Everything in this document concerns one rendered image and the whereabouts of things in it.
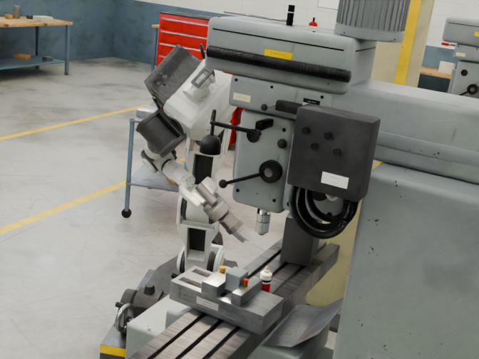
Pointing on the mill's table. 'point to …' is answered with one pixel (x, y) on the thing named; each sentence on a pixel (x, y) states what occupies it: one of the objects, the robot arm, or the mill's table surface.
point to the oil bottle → (266, 279)
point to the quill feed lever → (267, 170)
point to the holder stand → (297, 244)
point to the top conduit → (279, 63)
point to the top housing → (290, 50)
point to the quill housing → (264, 192)
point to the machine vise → (229, 301)
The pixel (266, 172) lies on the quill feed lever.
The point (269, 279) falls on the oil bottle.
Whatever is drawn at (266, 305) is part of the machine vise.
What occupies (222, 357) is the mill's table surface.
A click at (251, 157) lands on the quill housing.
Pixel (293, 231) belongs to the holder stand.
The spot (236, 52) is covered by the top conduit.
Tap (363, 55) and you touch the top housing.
